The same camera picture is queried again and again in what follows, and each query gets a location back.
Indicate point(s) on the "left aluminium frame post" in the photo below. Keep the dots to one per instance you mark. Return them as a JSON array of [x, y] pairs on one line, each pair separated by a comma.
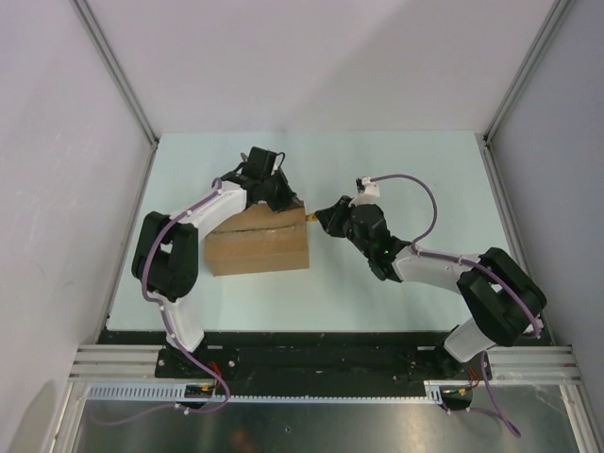
[[100, 42]]

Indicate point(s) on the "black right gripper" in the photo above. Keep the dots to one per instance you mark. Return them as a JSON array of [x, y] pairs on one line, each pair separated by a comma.
[[330, 218]]

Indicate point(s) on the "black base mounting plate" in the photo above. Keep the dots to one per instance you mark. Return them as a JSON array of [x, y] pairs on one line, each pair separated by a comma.
[[304, 364]]

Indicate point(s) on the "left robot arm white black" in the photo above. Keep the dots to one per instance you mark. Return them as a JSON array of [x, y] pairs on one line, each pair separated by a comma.
[[166, 258]]

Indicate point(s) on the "right aluminium frame post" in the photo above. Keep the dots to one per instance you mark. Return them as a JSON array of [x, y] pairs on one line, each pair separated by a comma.
[[545, 36]]

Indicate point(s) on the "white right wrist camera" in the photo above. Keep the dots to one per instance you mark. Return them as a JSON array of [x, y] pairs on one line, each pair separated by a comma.
[[367, 192]]

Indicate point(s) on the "brown cardboard express box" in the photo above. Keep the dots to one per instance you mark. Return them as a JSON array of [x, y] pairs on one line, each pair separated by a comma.
[[259, 240]]

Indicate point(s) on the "aluminium front rail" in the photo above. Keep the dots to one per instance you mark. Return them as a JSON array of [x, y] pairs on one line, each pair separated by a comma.
[[519, 365]]

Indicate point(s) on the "aluminium frame post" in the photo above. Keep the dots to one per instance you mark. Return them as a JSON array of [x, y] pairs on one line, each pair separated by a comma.
[[100, 42], [545, 36]]

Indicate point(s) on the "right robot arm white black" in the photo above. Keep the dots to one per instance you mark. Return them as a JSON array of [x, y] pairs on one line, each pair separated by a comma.
[[502, 299]]

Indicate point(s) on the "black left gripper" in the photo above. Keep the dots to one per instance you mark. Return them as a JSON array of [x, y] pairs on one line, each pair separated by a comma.
[[288, 201]]

